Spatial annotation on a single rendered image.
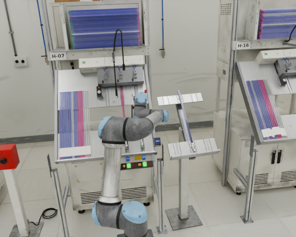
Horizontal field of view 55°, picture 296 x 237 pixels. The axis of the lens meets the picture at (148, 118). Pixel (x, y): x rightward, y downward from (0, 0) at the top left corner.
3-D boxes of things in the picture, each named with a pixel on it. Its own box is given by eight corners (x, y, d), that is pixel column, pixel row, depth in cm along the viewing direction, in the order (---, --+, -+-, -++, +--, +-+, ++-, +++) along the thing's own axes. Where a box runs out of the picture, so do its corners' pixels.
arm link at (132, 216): (144, 240, 131) (142, 217, 126) (117, 235, 134) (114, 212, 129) (151, 222, 142) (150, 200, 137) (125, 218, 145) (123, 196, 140)
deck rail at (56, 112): (59, 163, 194) (57, 161, 189) (56, 164, 194) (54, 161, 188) (58, 73, 220) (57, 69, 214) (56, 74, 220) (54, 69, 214)
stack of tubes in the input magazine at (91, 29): (141, 45, 214) (139, 7, 204) (72, 49, 208) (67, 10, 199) (139, 43, 225) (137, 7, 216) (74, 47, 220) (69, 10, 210)
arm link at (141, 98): (134, 103, 171) (136, 90, 173) (133, 106, 182) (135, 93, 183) (147, 105, 172) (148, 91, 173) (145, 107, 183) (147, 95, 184)
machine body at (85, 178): (154, 207, 251) (151, 145, 229) (74, 217, 244) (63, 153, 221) (145, 169, 311) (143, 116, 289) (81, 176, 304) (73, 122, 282)
